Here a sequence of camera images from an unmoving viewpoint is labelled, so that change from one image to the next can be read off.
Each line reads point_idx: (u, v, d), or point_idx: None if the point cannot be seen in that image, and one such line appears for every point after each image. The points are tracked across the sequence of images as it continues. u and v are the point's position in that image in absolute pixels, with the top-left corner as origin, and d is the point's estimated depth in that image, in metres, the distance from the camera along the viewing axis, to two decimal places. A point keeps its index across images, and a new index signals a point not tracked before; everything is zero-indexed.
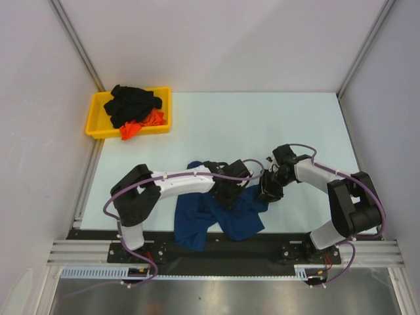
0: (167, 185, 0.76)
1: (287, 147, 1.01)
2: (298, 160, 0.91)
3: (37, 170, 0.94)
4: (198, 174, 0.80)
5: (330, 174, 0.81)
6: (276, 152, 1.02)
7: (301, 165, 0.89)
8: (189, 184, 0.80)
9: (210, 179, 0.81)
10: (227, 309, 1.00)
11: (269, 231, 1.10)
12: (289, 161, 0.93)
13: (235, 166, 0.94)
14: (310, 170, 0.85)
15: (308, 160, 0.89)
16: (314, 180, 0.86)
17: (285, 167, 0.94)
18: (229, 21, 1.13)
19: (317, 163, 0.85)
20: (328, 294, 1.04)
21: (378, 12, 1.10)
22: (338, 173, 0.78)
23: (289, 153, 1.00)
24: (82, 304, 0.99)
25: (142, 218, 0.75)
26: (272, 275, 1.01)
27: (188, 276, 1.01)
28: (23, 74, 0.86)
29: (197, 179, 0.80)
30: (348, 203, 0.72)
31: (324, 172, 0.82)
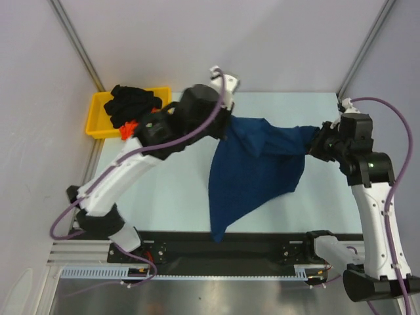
0: (92, 201, 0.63)
1: (371, 127, 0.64)
2: (370, 169, 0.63)
3: (37, 170, 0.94)
4: (119, 163, 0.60)
5: (387, 256, 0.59)
6: (348, 122, 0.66)
7: (367, 194, 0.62)
8: (119, 180, 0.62)
9: (139, 159, 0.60)
10: (227, 309, 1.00)
11: (268, 231, 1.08)
12: (359, 166, 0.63)
13: (184, 105, 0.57)
14: (371, 213, 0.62)
15: (384, 188, 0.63)
16: (361, 212, 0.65)
17: (348, 166, 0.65)
18: (228, 21, 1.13)
19: (387, 218, 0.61)
20: (328, 294, 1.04)
21: (378, 12, 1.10)
22: (397, 270, 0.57)
23: (365, 136, 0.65)
24: (82, 304, 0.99)
25: (116, 224, 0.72)
26: (272, 275, 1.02)
27: (188, 276, 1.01)
28: (23, 75, 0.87)
29: (124, 169, 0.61)
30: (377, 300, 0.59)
31: (383, 241, 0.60)
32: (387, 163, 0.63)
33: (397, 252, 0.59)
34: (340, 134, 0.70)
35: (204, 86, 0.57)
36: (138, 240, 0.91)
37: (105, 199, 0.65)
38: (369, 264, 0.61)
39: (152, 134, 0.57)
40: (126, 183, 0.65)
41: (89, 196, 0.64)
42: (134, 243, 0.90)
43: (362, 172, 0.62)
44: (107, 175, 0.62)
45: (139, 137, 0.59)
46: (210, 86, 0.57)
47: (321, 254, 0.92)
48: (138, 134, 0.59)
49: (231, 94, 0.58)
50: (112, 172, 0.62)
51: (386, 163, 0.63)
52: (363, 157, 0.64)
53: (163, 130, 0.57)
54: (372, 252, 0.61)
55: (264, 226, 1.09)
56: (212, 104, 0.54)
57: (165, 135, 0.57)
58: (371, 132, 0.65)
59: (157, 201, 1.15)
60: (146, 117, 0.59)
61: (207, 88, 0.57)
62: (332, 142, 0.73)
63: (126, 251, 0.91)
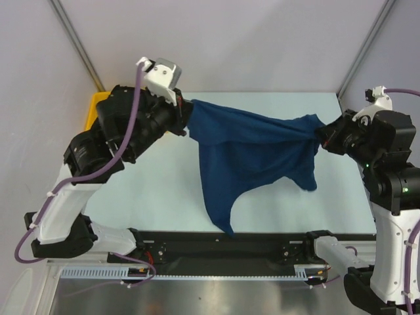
0: (43, 230, 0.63)
1: (409, 138, 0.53)
2: (405, 192, 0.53)
3: (37, 170, 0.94)
4: (55, 193, 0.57)
5: (399, 283, 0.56)
6: (378, 126, 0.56)
7: (394, 224, 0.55)
8: (63, 209, 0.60)
9: (69, 188, 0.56)
10: (227, 308, 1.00)
11: (270, 231, 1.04)
12: (390, 186, 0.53)
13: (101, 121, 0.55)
14: (392, 240, 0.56)
15: (415, 216, 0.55)
16: (382, 235, 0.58)
17: (377, 184, 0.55)
18: (228, 21, 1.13)
19: (411, 251, 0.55)
20: (328, 293, 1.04)
21: (379, 10, 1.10)
22: (407, 297, 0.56)
23: (402, 148, 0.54)
24: (81, 305, 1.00)
25: (81, 245, 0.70)
26: (272, 275, 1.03)
27: (188, 276, 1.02)
28: (23, 75, 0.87)
29: (61, 199, 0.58)
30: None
31: (399, 269, 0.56)
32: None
33: (411, 279, 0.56)
34: (370, 136, 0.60)
35: (119, 95, 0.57)
36: (132, 243, 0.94)
37: (56, 227, 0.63)
38: (377, 281, 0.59)
39: (79, 161, 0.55)
40: (76, 209, 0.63)
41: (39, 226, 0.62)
42: (128, 245, 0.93)
43: (394, 197, 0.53)
44: (50, 205, 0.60)
45: (73, 167, 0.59)
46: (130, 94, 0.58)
47: (320, 254, 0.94)
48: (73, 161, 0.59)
49: (170, 84, 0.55)
50: (52, 202, 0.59)
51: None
52: (399, 176, 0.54)
53: (87, 152, 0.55)
54: (383, 276, 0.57)
55: (266, 227, 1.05)
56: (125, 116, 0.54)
57: (89, 160, 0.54)
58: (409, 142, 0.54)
59: (155, 201, 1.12)
60: (73, 146, 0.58)
61: (121, 97, 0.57)
62: (355, 141, 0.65)
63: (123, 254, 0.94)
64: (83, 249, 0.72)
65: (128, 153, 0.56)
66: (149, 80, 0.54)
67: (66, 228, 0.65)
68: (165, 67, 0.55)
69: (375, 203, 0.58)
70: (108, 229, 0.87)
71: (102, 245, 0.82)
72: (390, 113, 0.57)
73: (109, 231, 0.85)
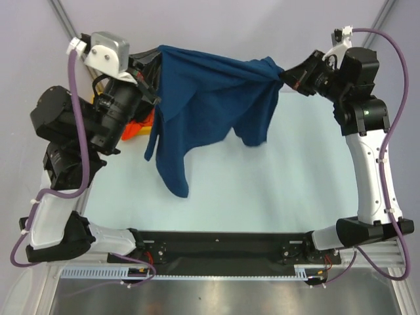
0: (35, 236, 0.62)
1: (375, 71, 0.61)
2: (366, 119, 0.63)
3: (37, 170, 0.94)
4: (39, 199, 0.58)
5: (380, 203, 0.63)
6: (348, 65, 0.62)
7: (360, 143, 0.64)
8: (50, 213, 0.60)
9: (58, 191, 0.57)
10: (227, 309, 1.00)
11: (269, 231, 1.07)
12: (354, 114, 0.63)
13: (46, 132, 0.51)
14: (365, 162, 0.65)
15: (379, 132, 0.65)
16: (359, 163, 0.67)
17: (343, 115, 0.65)
18: (228, 21, 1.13)
19: (382, 164, 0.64)
20: (328, 294, 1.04)
21: (381, 8, 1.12)
22: (389, 213, 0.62)
23: (367, 81, 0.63)
24: (80, 305, 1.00)
25: (81, 246, 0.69)
26: (270, 275, 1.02)
27: (188, 276, 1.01)
28: (25, 75, 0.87)
29: (47, 203, 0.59)
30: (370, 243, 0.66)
31: (378, 190, 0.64)
32: (382, 107, 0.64)
33: (390, 197, 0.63)
34: (340, 75, 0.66)
35: (51, 98, 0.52)
36: (131, 243, 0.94)
37: (46, 232, 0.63)
38: (364, 210, 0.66)
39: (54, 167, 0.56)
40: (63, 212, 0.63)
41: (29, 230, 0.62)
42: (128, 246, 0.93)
43: (358, 121, 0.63)
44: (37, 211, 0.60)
45: (51, 174, 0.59)
46: (65, 92, 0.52)
47: (322, 247, 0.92)
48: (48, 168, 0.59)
49: (117, 67, 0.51)
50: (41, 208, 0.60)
51: (380, 109, 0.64)
52: (363, 106, 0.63)
53: (61, 159, 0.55)
54: (365, 201, 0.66)
55: (263, 226, 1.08)
56: (70, 121, 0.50)
57: (63, 167, 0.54)
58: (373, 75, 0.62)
59: (156, 201, 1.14)
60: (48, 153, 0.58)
61: (54, 101, 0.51)
62: (326, 79, 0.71)
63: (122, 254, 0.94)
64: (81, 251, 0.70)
65: (102, 149, 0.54)
66: (94, 67, 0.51)
67: (60, 231, 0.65)
68: (107, 50, 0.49)
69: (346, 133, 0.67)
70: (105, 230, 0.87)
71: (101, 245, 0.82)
72: (359, 48, 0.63)
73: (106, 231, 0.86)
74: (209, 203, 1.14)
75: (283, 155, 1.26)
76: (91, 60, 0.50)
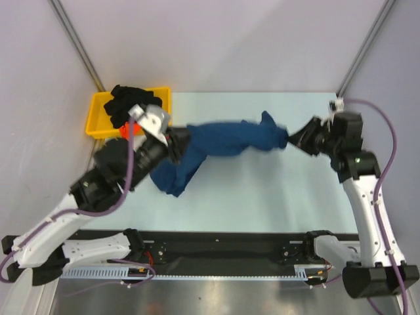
0: (27, 253, 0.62)
1: (359, 128, 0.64)
2: (358, 167, 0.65)
3: (37, 170, 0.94)
4: (55, 218, 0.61)
5: (380, 244, 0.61)
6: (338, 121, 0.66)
7: (356, 187, 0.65)
8: (55, 235, 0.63)
9: (71, 218, 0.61)
10: (227, 309, 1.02)
11: (272, 231, 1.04)
12: (346, 163, 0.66)
13: (104, 167, 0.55)
14: (362, 207, 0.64)
15: (371, 178, 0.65)
16: (356, 210, 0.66)
17: (338, 163, 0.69)
18: (228, 21, 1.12)
19: (377, 205, 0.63)
20: (328, 294, 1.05)
21: (379, 10, 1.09)
22: (390, 254, 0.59)
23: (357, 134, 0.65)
24: (82, 304, 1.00)
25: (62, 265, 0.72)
26: (272, 275, 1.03)
27: (187, 276, 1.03)
28: (23, 75, 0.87)
29: (59, 225, 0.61)
30: (373, 292, 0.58)
31: (377, 231, 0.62)
32: (373, 159, 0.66)
33: (390, 240, 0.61)
34: (333, 131, 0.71)
35: (115, 142, 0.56)
36: (126, 246, 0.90)
37: (39, 252, 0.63)
38: (365, 254, 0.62)
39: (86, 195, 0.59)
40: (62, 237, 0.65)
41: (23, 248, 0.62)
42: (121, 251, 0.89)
43: (350, 168, 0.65)
44: (41, 230, 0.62)
45: (75, 197, 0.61)
46: (122, 141, 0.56)
47: (321, 254, 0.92)
48: (77, 192, 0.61)
49: (160, 130, 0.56)
50: (45, 228, 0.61)
51: (372, 160, 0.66)
52: (354, 155, 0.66)
53: (98, 189, 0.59)
54: (366, 243, 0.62)
55: (266, 226, 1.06)
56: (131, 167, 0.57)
57: (99, 197, 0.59)
58: (360, 132, 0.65)
59: (155, 201, 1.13)
60: (80, 180, 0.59)
61: (116, 146, 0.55)
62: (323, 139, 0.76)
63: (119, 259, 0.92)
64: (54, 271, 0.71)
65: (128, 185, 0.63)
66: (140, 126, 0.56)
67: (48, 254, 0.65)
68: (155, 116, 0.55)
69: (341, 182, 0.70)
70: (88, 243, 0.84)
71: (80, 261, 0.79)
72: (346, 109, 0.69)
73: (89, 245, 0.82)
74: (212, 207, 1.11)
75: (288, 157, 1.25)
76: (144, 120, 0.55)
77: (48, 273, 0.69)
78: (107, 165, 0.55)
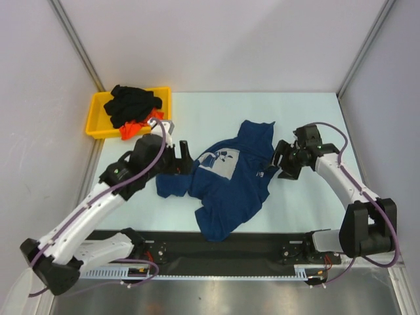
0: (61, 245, 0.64)
1: (316, 130, 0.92)
2: (322, 153, 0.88)
3: (37, 170, 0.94)
4: (91, 204, 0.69)
5: (354, 188, 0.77)
6: (302, 130, 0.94)
7: (325, 160, 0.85)
8: (90, 220, 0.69)
9: (107, 199, 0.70)
10: (227, 309, 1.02)
11: (271, 231, 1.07)
12: (313, 151, 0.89)
13: (139, 153, 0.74)
14: (332, 171, 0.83)
15: (332, 156, 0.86)
16: (333, 182, 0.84)
17: (306, 154, 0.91)
18: (228, 21, 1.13)
19: (342, 167, 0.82)
20: (328, 294, 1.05)
21: (378, 12, 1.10)
22: (364, 191, 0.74)
23: (315, 136, 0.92)
24: (81, 304, 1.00)
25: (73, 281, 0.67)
26: (271, 275, 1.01)
27: (188, 276, 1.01)
28: (23, 75, 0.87)
29: (96, 209, 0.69)
30: (364, 230, 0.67)
31: (349, 184, 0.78)
32: (331, 146, 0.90)
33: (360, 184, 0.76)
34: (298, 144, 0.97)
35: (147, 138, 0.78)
36: (126, 242, 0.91)
37: (74, 242, 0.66)
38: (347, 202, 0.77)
39: (121, 178, 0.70)
40: (94, 224, 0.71)
41: (56, 241, 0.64)
42: (124, 247, 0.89)
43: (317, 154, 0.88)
44: (76, 220, 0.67)
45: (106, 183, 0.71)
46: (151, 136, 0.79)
47: (322, 249, 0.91)
48: (106, 179, 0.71)
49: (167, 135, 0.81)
50: (81, 216, 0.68)
51: (331, 146, 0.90)
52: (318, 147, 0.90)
53: (128, 172, 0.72)
54: (345, 195, 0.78)
55: (265, 226, 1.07)
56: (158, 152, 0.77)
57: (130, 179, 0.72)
58: (317, 133, 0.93)
59: (157, 201, 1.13)
60: (109, 168, 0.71)
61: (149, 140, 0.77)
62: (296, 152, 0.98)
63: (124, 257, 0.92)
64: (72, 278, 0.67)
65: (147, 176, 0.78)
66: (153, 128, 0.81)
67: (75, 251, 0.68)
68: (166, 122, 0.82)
69: (315, 168, 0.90)
70: (90, 247, 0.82)
71: (93, 263, 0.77)
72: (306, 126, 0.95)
73: (93, 249, 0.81)
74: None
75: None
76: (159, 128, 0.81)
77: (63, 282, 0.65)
78: (144, 149, 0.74)
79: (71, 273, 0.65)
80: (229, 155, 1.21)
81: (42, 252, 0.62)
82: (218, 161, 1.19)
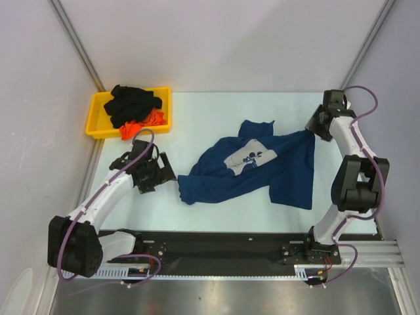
0: (93, 212, 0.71)
1: (340, 95, 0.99)
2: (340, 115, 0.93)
3: (36, 169, 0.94)
4: (111, 180, 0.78)
5: (356, 146, 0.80)
6: (327, 94, 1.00)
7: (338, 121, 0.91)
8: (111, 196, 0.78)
9: (125, 178, 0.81)
10: (227, 309, 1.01)
11: (268, 231, 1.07)
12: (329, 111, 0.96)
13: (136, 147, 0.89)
14: (343, 132, 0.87)
15: (348, 120, 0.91)
16: (342, 142, 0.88)
17: (325, 115, 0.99)
18: (228, 21, 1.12)
19: (353, 128, 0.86)
20: (329, 293, 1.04)
21: (378, 12, 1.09)
22: (363, 149, 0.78)
23: (338, 101, 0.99)
24: (81, 304, 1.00)
25: (98, 257, 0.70)
26: (272, 275, 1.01)
27: (186, 276, 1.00)
28: (22, 75, 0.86)
29: (115, 186, 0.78)
30: (354, 179, 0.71)
31: (352, 141, 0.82)
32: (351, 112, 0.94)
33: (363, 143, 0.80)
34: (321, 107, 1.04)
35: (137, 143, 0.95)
36: (129, 235, 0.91)
37: (100, 212, 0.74)
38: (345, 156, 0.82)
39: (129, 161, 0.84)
40: (112, 202, 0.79)
41: (88, 210, 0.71)
42: (128, 239, 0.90)
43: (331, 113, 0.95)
44: (100, 193, 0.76)
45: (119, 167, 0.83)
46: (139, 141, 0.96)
47: (321, 237, 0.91)
48: (115, 167, 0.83)
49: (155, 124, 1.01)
50: (105, 191, 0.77)
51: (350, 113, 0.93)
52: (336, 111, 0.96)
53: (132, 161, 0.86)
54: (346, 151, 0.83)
55: (264, 226, 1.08)
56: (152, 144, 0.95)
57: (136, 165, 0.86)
58: (342, 98, 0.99)
59: (156, 201, 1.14)
60: (119, 159, 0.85)
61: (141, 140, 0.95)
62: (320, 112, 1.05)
63: (129, 252, 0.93)
64: (97, 260, 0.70)
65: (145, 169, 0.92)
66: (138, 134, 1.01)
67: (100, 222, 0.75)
68: None
69: (329, 129, 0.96)
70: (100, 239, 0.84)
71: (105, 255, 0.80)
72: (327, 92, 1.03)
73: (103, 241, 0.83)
74: (210, 210, 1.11)
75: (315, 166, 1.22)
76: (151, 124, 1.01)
77: (92, 256, 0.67)
78: (142, 144, 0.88)
79: (98, 251, 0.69)
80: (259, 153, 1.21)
81: (78, 218, 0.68)
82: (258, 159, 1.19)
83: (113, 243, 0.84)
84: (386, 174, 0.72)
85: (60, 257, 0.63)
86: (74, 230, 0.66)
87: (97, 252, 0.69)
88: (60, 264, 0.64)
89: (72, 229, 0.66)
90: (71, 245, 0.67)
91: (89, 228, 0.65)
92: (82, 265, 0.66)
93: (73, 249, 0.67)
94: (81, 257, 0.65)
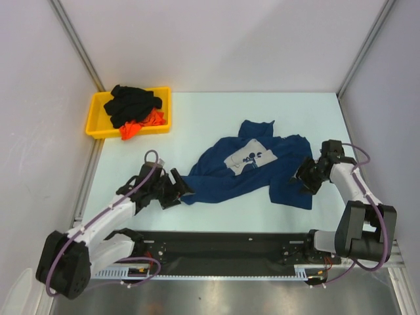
0: (90, 233, 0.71)
1: (340, 145, 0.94)
2: (340, 161, 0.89)
3: (36, 168, 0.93)
4: (115, 205, 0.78)
5: (359, 192, 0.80)
6: (325, 142, 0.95)
7: (340, 167, 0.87)
8: (111, 220, 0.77)
9: (128, 203, 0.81)
10: (227, 309, 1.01)
11: (265, 232, 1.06)
12: (331, 160, 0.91)
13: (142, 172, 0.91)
14: (344, 177, 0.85)
15: (349, 165, 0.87)
16: (342, 188, 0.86)
17: (324, 162, 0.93)
18: (228, 21, 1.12)
19: (354, 174, 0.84)
20: (328, 293, 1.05)
21: (378, 12, 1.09)
22: (367, 195, 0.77)
23: (338, 150, 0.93)
24: (81, 304, 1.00)
25: (84, 281, 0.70)
26: (271, 275, 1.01)
27: (186, 276, 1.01)
28: (22, 75, 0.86)
29: (118, 210, 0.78)
30: (359, 228, 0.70)
31: (355, 187, 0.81)
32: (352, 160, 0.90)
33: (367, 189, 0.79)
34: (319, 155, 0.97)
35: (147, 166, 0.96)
36: (128, 239, 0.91)
37: (98, 235, 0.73)
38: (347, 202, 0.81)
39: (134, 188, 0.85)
40: (112, 225, 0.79)
41: (86, 230, 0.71)
42: (127, 245, 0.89)
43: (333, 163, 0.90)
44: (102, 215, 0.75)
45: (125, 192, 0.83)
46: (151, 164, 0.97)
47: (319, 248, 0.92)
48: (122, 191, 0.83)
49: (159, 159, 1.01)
50: (106, 214, 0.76)
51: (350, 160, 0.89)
52: (337, 158, 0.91)
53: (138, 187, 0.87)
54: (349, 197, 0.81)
55: (263, 226, 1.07)
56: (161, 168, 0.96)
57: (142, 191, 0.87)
58: (340, 147, 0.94)
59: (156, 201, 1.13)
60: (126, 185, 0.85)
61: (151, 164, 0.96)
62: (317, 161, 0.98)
63: (127, 257, 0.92)
64: (83, 283, 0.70)
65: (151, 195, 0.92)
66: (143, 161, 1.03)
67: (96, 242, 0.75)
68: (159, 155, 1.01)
69: (331, 176, 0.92)
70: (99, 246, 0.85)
71: (100, 264, 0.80)
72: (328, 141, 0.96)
73: (100, 250, 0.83)
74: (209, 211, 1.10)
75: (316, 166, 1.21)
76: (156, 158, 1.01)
77: (79, 279, 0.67)
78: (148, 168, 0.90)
79: (86, 272, 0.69)
80: (258, 154, 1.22)
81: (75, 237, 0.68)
82: (258, 159, 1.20)
83: (110, 251, 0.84)
84: (394, 224, 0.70)
85: (49, 273, 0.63)
86: (69, 248, 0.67)
87: (85, 273, 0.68)
88: (47, 281, 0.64)
89: (67, 245, 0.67)
90: (62, 262, 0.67)
91: (83, 248, 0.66)
92: (67, 285, 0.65)
93: (62, 267, 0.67)
94: (69, 276, 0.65)
